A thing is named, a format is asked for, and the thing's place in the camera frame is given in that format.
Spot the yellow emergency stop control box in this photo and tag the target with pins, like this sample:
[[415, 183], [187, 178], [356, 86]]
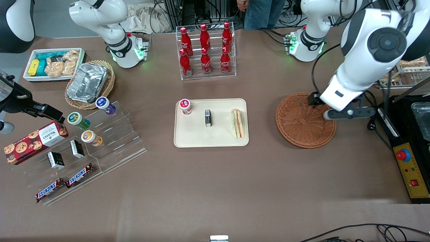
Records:
[[413, 171]]

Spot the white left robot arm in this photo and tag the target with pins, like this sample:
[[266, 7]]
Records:
[[356, 64]]

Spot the purple-lid yogurt cup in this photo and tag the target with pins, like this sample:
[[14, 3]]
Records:
[[103, 103]]

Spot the person right hand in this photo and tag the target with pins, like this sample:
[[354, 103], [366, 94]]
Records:
[[242, 4]]

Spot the black metal frame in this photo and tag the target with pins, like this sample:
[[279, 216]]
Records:
[[198, 10]]

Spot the oval light wicker basket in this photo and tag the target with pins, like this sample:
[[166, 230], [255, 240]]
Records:
[[109, 84]]

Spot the clear cookie bag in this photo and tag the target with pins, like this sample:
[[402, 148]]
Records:
[[53, 69], [72, 55], [70, 68]]

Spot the cream plastic tray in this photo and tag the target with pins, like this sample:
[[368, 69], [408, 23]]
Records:
[[221, 139]]

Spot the small black carton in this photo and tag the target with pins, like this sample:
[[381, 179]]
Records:
[[208, 118], [55, 160], [77, 149]]

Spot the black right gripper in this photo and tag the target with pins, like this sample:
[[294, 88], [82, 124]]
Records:
[[17, 102]]

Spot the steel pan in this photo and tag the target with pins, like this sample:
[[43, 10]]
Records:
[[423, 121]]

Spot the cookie bag with black label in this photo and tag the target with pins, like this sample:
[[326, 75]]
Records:
[[55, 59]]

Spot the long teal snack box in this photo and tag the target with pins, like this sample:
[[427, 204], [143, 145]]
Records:
[[48, 55]]

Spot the black countertop appliance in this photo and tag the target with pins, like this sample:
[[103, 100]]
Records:
[[403, 134]]

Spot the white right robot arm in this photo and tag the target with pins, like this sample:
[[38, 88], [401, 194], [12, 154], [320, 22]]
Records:
[[100, 16]]

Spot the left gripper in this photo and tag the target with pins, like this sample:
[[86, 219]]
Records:
[[314, 99]]

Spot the Snickers bar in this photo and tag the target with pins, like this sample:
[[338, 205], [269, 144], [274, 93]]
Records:
[[80, 175], [49, 190]]

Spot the beige cloth bag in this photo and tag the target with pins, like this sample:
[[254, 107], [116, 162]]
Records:
[[141, 20]]

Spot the red Walkers cookie box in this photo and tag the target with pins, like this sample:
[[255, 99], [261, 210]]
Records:
[[33, 143]]

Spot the orange-lid yogurt cup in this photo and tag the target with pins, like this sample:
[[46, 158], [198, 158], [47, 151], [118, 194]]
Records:
[[90, 137]]

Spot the white plastic bin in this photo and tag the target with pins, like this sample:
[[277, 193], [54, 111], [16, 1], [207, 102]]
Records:
[[28, 79]]

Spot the white device edge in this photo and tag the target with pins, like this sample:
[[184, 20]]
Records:
[[219, 238]]

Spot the red-lid yogurt cup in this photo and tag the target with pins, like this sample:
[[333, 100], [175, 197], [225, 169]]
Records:
[[185, 107]]

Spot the round brown wicker basket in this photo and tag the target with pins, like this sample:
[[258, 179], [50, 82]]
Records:
[[302, 124]]

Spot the aluminium foil tray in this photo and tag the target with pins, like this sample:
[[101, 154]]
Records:
[[87, 82]]

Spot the triangular sandwich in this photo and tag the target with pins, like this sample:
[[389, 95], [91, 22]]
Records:
[[238, 124]]

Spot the clear acrylic stepped display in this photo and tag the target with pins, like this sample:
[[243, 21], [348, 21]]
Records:
[[117, 148]]

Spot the green-lid yogurt cup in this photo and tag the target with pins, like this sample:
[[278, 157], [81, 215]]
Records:
[[76, 119]]

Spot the short teal snack box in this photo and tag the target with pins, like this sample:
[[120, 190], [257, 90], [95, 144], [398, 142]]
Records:
[[42, 68]]

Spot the red cola bottle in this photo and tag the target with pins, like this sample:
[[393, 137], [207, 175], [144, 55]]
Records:
[[185, 64], [226, 35], [205, 62], [225, 60], [185, 40], [205, 37]]

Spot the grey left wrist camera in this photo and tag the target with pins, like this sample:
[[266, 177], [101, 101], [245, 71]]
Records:
[[359, 113]]

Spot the fried snack bag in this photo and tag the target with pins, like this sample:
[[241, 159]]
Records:
[[413, 63]]

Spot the person in blue jeans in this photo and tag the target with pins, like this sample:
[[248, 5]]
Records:
[[262, 13]]

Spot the clear acrylic bottle rack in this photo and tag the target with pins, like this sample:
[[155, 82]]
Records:
[[215, 76]]

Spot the brown table cover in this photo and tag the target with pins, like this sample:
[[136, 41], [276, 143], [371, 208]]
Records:
[[201, 185]]

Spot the yellow snack box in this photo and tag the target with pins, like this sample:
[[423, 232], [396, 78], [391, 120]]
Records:
[[33, 68]]

